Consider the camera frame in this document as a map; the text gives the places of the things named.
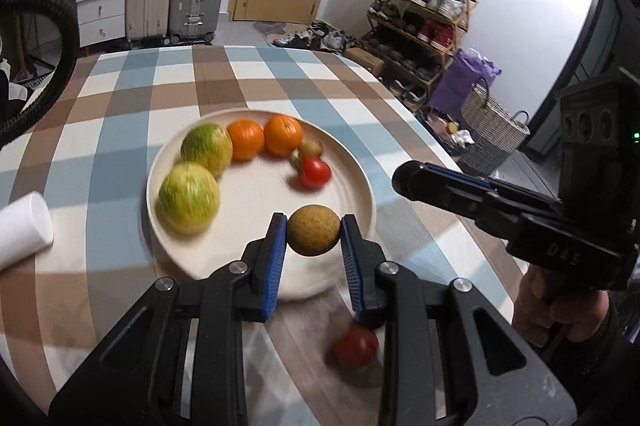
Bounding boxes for red tomato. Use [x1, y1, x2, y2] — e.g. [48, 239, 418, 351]
[332, 325, 378, 368]
[298, 157, 332, 190]

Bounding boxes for yellow-green citrus fruit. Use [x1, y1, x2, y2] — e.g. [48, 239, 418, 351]
[155, 162, 221, 235]

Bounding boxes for large orange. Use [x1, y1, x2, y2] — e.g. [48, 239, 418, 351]
[264, 114, 304, 157]

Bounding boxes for small orange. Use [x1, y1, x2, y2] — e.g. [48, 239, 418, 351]
[227, 120, 265, 161]

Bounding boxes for green bumpy citrus fruit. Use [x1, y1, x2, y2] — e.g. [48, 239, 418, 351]
[180, 123, 233, 177]

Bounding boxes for person's right hand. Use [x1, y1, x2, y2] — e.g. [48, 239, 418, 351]
[512, 265, 610, 347]

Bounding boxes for cream round plate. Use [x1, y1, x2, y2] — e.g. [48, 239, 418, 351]
[146, 109, 376, 279]

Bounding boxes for checkered tablecloth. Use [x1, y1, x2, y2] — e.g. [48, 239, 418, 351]
[1, 46, 522, 409]

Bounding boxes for woven laundry basket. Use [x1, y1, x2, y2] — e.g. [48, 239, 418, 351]
[460, 78, 529, 177]

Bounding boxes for cardboard box on floor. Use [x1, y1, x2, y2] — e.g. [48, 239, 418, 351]
[344, 47, 385, 76]

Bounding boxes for white sneakers on floor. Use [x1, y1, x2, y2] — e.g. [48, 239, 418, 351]
[271, 21, 359, 55]

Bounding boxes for purple bag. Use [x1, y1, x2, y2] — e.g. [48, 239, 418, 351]
[427, 48, 501, 119]

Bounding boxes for wooden shoe rack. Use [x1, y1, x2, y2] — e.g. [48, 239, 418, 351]
[359, 0, 477, 111]

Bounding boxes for white paper roll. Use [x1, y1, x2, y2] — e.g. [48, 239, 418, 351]
[0, 191, 54, 270]

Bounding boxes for black ribbed hose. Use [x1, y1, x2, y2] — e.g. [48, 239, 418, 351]
[0, 0, 82, 147]

